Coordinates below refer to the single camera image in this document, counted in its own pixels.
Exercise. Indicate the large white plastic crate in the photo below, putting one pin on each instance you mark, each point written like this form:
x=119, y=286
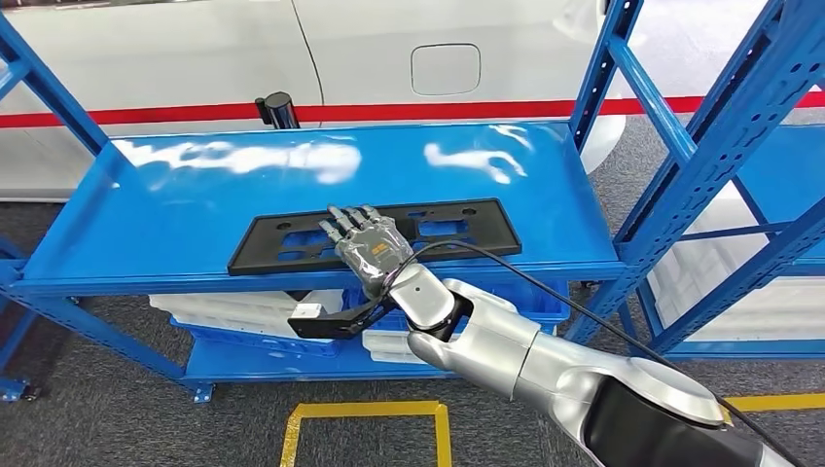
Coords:
x=741, y=309

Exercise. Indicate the red barrier belt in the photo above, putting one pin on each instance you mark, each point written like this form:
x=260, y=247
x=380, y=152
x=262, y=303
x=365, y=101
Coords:
x=161, y=116

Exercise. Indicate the black stanchion post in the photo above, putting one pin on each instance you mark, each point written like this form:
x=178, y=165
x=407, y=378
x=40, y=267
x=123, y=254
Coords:
x=280, y=109

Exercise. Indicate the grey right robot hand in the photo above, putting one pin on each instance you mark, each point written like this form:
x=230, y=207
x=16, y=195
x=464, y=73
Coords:
x=374, y=248

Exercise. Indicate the white car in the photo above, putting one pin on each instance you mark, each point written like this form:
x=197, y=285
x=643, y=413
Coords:
x=193, y=51

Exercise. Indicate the black plastic frame part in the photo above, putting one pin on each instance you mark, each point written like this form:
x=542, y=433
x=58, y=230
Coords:
x=258, y=254

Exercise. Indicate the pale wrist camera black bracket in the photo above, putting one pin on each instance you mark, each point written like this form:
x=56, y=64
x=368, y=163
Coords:
x=322, y=325

